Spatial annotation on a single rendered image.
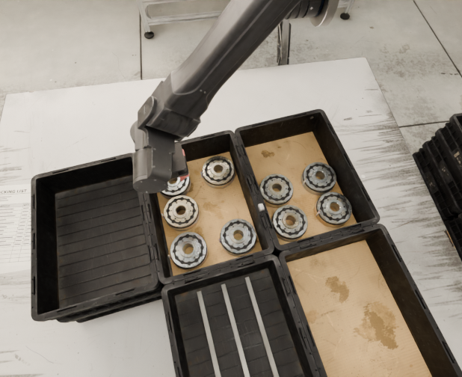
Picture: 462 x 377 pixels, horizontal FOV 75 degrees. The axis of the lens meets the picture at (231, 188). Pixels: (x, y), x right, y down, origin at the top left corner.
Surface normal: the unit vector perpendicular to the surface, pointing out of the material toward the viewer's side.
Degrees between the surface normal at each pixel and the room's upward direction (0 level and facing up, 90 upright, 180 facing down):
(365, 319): 0
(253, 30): 88
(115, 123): 0
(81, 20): 0
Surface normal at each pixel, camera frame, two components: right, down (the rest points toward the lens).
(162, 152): 0.65, -0.33
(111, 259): 0.00, -0.43
